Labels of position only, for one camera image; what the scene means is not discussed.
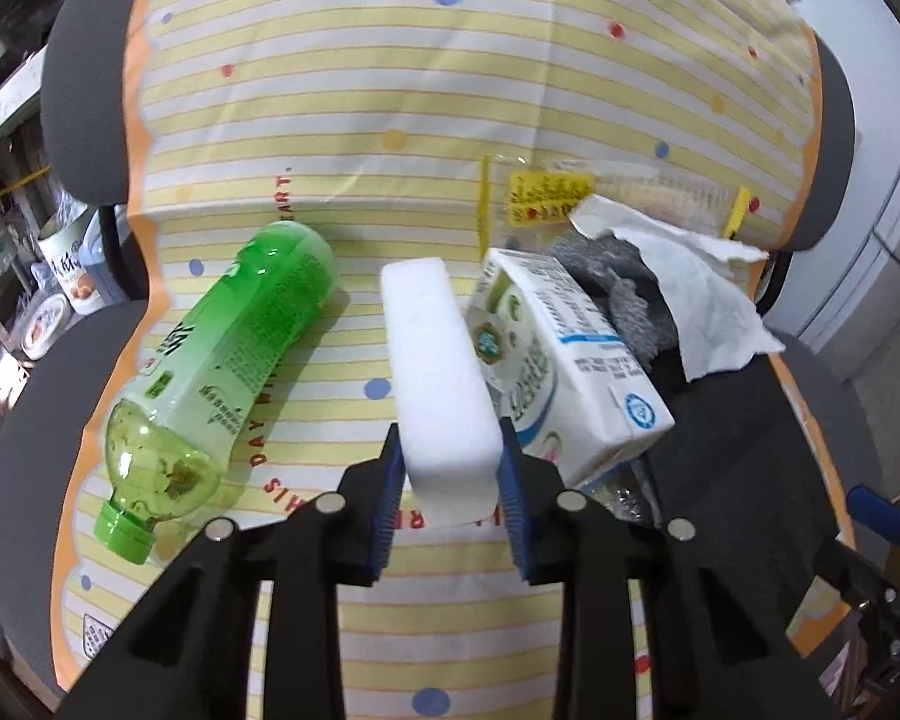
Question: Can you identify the white refrigerator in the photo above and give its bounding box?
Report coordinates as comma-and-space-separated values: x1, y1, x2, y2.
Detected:
769, 67, 900, 391

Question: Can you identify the yellow striped dotted cloth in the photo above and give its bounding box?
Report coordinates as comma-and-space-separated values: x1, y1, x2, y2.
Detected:
49, 0, 856, 720

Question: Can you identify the grey office chair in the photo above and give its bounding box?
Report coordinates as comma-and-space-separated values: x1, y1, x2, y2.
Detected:
0, 0, 886, 713

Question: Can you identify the white paper towel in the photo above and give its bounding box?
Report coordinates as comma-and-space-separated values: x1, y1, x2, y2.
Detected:
568, 193, 786, 380

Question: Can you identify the green plastic bottle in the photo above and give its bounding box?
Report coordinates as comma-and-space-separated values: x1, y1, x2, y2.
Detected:
94, 221, 338, 563

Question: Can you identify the white milk carton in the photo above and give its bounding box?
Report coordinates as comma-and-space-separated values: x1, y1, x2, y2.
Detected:
465, 247, 676, 488

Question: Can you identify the clear package with yellow label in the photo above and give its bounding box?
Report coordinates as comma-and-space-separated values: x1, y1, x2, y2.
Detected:
480, 154, 755, 248

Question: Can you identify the white printed bowl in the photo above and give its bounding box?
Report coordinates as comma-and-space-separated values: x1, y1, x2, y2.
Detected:
15, 289, 72, 361

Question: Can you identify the crumpled clear plastic wrapper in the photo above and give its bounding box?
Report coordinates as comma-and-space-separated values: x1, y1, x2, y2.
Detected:
585, 465, 665, 530

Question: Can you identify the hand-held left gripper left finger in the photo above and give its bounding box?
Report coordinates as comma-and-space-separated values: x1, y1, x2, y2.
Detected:
60, 424, 406, 720

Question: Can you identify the grey knitted cloth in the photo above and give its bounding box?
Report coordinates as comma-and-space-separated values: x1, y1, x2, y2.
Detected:
544, 229, 683, 372

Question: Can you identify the white sponge block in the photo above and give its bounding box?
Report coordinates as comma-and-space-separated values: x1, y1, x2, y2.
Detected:
380, 256, 500, 530

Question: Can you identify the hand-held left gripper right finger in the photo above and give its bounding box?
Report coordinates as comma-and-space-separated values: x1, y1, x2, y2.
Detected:
497, 416, 841, 720

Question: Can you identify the white printed canister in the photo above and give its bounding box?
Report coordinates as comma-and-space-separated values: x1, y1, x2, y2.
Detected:
36, 206, 106, 316

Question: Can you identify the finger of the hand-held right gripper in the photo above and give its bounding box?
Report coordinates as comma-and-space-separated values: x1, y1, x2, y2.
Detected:
846, 485, 900, 548
814, 540, 900, 691

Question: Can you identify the black plastic bag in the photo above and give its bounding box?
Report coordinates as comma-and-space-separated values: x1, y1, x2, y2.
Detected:
630, 349, 860, 642

